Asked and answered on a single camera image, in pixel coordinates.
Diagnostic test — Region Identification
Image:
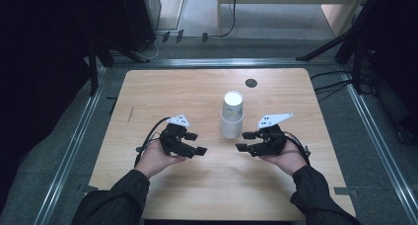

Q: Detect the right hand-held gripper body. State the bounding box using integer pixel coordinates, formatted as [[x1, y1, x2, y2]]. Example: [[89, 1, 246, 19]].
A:
[[252, 112, 294, 158]]

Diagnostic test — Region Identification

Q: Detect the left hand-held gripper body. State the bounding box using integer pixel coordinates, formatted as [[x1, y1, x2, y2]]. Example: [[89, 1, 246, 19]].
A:
[[159, 114, 191, 157]]

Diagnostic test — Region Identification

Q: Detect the stack of white paper cups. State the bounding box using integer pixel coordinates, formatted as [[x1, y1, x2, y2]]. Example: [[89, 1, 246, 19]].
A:
[[220, 90, 244, 140]]

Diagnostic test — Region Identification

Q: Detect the person's left hand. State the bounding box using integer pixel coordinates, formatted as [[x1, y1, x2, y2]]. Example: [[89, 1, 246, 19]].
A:
[[135, 139, 187, 180]]

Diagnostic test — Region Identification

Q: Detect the person's right hand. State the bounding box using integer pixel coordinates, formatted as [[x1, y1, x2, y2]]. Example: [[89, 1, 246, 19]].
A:
[[259, 139, 312, 178]]

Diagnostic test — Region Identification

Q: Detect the grey tape strip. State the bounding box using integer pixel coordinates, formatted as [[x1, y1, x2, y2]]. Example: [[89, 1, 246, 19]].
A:
[[334, 186, 360, 199], [78, 184, 100, 193]]

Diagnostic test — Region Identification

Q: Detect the black metal stand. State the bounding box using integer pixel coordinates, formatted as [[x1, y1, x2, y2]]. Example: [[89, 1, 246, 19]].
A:
[[86, 37, 151, 96]]

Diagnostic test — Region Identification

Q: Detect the black tripod stand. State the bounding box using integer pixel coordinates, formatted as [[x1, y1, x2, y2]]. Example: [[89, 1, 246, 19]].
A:
[[295, 0, 379, 95]]

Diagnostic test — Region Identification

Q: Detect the black cabinet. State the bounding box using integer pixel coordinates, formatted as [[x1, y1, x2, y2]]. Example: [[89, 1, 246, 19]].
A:
[[119, 0, 157, 51]]

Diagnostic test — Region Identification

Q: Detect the dark curtain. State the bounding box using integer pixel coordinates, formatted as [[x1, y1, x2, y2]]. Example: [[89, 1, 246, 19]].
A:
[[0, 0, 124, 213], [361, 0, 418, 144]]

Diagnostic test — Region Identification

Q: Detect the left hand-held gripper black cable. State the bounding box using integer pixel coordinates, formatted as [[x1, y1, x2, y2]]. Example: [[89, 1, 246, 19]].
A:
[[133, 115, 172, 169]]

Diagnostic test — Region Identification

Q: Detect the hand-held gripper black cable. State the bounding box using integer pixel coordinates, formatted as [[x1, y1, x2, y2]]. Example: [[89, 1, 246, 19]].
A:
[[282, 130, 313, 167], [133, 115, 172, 169]]

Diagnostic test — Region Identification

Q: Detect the right hand-held gripper black cable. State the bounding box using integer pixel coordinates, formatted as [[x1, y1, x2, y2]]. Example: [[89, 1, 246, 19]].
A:
[[282, 130, 313, 167]]

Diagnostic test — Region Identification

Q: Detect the metal floor rail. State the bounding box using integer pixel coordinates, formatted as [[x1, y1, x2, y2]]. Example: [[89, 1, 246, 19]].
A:
[[33, 66, 109, 225], [338, 66, 418, 224], [111, 57, 339, 69]]

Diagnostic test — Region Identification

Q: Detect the black floor cable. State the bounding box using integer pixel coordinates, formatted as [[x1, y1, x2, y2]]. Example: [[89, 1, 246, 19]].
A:
[[310, 70, 354, 81], [313, 80, 354, 103]]

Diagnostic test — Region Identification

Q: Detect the white floor cable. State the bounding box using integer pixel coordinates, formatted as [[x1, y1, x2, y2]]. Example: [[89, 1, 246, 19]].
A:
[[139, 36, 166, 61]]

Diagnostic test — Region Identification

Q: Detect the black hanging cable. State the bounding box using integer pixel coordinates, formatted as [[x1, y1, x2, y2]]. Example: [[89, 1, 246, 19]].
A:
[[205, 0, 239, 39]]

